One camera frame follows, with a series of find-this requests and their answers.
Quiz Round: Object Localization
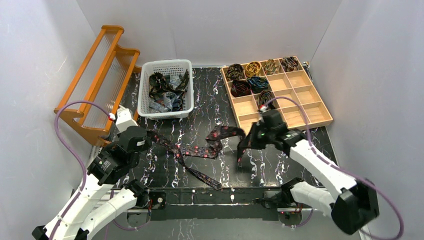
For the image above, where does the orange wooden rack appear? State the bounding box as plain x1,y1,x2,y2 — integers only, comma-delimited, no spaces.
54,25,142,147

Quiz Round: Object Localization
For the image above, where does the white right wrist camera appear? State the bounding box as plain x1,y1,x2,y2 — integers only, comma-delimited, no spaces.
258,105,269,114

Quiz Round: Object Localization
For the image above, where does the dark paisley red-dotted tie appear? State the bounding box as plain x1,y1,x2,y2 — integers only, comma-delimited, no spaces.
147,125,246,190

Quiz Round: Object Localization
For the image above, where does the rolled dark striped tie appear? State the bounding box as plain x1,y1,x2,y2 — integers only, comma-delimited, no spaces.
280,56,300,72

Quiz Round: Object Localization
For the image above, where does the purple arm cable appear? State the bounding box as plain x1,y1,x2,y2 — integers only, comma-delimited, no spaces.
263,96,405,240
54,100,115,240

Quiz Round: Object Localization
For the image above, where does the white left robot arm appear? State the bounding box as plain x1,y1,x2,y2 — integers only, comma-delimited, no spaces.
31,126,152,240

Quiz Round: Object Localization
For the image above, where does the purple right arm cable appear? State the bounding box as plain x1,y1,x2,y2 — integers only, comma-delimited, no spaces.
263,96,405,240

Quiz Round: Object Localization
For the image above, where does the light wooden compartment tray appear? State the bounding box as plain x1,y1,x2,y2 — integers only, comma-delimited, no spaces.
221,56,333,133

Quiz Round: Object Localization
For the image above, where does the rolled blue patterned tie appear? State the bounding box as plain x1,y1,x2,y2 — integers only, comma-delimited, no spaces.
247,76,269,94

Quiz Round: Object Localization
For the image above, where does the rolled maroon tie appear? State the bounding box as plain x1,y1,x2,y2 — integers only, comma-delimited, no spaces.
230,80,252,98

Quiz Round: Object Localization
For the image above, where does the rolled grey striped tie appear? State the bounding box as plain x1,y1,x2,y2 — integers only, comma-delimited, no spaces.
257,90,273,109

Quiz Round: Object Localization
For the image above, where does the rolled brown patterned tie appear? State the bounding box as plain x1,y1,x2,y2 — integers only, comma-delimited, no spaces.
263,59,280,75

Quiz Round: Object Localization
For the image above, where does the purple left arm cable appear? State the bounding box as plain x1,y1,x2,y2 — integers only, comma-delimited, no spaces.
54,100,115,240

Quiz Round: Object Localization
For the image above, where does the aluminium frame rail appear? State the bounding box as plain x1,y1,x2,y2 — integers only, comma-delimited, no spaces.
66,187,374,240

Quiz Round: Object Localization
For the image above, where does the pile of ties in basket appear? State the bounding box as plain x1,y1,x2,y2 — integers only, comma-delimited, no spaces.
148,70,190,113

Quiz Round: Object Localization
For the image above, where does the rolled yellow tie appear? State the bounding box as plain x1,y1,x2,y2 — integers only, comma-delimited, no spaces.
244,61,263,78

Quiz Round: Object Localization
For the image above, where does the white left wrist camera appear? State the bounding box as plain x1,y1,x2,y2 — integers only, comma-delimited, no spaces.
108,105,138,133

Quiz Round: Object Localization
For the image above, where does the white plastic basket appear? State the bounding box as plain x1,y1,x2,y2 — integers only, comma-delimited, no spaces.
137,59,194,120

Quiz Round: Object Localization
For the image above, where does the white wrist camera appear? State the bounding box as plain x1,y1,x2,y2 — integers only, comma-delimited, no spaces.
108,105,138,133
258,105,269,114

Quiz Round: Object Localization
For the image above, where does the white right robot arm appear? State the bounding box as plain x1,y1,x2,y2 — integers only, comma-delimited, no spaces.
237,109,380,235

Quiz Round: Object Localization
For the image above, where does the rolled black gold tie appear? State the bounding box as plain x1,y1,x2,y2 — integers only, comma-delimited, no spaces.
225,63,245,82

